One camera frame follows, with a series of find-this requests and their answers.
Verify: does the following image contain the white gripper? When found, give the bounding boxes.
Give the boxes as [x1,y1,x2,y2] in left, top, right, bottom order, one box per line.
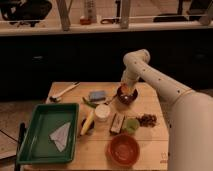
[121,69,138,92]

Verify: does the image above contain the metal spoon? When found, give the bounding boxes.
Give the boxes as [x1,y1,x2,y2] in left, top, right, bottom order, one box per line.
[104,94,117,105]

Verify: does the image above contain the dark purple bowl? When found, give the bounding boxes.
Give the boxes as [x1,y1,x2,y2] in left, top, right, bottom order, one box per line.
[117,88,138,105]

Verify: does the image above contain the orange-red apple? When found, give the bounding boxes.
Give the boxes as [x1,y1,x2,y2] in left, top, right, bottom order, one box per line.
[121,84,132,96]

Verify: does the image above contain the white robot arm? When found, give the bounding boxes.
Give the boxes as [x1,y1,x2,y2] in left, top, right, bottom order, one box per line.
[121,49,213,171]

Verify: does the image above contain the black office chair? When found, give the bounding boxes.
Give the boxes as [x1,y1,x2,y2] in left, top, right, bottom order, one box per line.
[0,0,52,27]

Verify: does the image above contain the small green cup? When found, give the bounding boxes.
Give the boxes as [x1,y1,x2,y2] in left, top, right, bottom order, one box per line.
[122,118,140,134]

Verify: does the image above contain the brown grape cluster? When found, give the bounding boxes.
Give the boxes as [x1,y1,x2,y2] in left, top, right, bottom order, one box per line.
[137,114,157,127]

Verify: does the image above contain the blue sponge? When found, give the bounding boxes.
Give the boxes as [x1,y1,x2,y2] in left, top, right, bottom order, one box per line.
[89,90,106,101]

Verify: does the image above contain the green plastic tray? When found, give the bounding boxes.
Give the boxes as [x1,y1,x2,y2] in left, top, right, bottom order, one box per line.
[17,103,79,165]

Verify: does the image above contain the white folded cloth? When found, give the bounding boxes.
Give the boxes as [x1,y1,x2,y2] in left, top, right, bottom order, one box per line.
[49,122,71,152]

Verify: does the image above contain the black clamp handle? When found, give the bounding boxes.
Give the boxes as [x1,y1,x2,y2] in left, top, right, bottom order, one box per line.
[14,122,26,171]

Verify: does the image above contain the yellow banana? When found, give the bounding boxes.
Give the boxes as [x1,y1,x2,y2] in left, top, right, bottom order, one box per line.
[80,111,95,136]

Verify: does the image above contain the orange-red bowl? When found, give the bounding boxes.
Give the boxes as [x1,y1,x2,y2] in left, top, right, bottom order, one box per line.
[106,134,140,167]

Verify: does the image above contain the green chili pepper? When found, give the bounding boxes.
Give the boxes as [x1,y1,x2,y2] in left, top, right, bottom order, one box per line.
[82,97,99,108]

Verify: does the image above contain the white round lid container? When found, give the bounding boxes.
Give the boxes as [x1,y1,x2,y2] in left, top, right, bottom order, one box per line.
[95,104,110,121]

